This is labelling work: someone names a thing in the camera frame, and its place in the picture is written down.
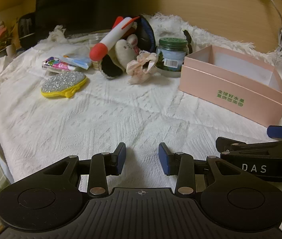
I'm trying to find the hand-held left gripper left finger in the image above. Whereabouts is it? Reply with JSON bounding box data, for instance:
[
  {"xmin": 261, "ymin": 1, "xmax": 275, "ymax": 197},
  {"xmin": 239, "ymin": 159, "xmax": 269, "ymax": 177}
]
[{"xmin": 42, "ymin": 142, "xmax": 127, "ymax": 198}]

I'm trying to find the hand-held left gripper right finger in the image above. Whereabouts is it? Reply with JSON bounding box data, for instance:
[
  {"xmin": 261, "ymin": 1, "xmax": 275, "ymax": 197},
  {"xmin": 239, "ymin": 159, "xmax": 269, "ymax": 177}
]
[{"xmin": 158, "ymin": 142, "xmax": 241, "ymax": 196}]

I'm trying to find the pink cardboard box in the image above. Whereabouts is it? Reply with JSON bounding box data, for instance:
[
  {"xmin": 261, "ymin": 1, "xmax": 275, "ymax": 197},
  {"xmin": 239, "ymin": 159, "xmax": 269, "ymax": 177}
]
[{"xmin": 178, "ymin": 45, "xmax": 282, "ymax": 128}]

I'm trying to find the white textured blanket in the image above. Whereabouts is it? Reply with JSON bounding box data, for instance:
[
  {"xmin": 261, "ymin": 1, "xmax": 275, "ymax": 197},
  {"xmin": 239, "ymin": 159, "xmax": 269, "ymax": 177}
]
[{"xmin": 0, "ymin": 11, "xmax": 282, "ymax": 232}]

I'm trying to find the black and white plush toy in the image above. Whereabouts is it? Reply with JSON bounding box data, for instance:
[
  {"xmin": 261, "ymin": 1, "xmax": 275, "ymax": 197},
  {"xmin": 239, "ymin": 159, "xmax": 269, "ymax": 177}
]
[{"xmin": 98, "ymin": 53, "xmax": 126, "ymax": 80}]

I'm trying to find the silver glitter yellow pouch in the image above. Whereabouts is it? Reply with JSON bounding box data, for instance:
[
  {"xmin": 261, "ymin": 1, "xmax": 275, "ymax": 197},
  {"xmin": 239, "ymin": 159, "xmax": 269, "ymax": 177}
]
[{"xmin": 41, "ymin": 71, "xmax": 88, "ymax": 99}]

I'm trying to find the green-lid glass jar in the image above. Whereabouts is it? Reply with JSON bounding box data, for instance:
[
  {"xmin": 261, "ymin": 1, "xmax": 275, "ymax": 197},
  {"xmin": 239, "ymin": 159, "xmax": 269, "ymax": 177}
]
[{"xmin": 156, "ymin": 37, "xmax": 190, "ymax": 73}]

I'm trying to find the blue and white tissue packet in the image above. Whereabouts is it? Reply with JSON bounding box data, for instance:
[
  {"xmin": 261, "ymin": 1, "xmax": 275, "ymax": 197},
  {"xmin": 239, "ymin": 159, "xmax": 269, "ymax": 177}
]
[{"xmin": 61, "ymin": 52, "xmax": 93, "ymax": 70}]

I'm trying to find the white rabbit plush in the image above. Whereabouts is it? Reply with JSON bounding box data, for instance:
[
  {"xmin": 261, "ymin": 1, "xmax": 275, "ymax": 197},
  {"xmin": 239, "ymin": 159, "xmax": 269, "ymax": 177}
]
[{"xmin": 115, "ymin": 33, "xmax": 140, "ymax": 67}]

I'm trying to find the colourful printed packet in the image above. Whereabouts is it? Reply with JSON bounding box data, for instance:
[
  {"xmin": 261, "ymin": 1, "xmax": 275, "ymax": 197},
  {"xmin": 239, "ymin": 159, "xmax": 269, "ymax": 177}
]
[{"xmin": 42, "ymin": 56, "xmax": 77, "ymax": 73}]

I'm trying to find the white and red rocket plush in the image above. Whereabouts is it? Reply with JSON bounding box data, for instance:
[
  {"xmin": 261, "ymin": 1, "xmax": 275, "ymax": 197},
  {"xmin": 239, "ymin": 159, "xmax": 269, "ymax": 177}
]
[{"xmin": 89, "ymin": 16, "xmax": 141, "ymax": 62}]

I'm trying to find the clear plastic container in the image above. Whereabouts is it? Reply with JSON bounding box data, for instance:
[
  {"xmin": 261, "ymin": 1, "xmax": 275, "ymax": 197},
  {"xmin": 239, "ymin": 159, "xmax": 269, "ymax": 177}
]
[{"xmin": 88, "ymin": 30, "xmax": 114, "ymax": 48}]

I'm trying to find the black monitor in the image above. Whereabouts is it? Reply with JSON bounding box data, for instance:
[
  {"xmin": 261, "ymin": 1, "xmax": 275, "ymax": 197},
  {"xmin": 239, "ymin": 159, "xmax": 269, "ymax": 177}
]
[{"xmin": 35, "ymin": 0, "xmax": 162, "ymax": 35}]

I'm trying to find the potted plant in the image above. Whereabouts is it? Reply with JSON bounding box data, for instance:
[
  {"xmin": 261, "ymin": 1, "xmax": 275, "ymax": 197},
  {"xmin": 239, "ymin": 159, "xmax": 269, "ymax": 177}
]
[{"xmin": 0, "ymin": 21, "xmax": 19, "ymax": 61}]

